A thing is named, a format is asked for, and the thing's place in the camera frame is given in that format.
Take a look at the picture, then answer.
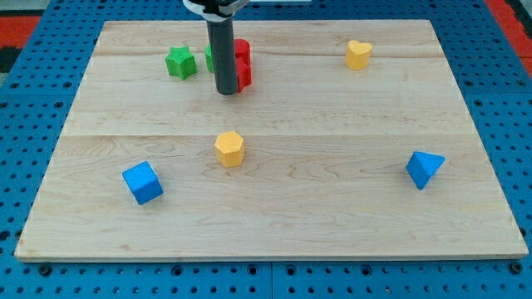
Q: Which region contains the blue triangle block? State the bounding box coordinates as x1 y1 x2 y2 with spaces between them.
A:
406 151 446 190

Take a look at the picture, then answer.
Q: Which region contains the red upper block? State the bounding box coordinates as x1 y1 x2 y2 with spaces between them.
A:
234 38 251 65

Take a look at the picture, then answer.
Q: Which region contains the blue cube block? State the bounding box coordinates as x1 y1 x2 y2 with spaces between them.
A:
121 161 164 205

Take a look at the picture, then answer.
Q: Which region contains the red lower block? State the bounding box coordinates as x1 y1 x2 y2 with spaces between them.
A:
236 58 252 93

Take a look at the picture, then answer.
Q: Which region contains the red block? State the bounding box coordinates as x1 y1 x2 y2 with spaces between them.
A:
236 58 252 93
234 38 251 65

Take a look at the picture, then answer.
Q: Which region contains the yellow hexagon block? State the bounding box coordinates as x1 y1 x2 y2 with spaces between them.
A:
214 131 245 168

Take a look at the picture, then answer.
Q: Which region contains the light wooden board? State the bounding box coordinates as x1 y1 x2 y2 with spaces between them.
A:
15 20 528 262

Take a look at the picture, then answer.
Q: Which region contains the green block behind tool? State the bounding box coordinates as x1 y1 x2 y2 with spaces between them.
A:
204 44 214 73

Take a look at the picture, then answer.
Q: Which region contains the green star block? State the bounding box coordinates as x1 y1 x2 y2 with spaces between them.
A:
165 46 197 81

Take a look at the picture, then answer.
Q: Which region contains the yellow heart block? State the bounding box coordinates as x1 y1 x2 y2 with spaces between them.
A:
345 40 372 71

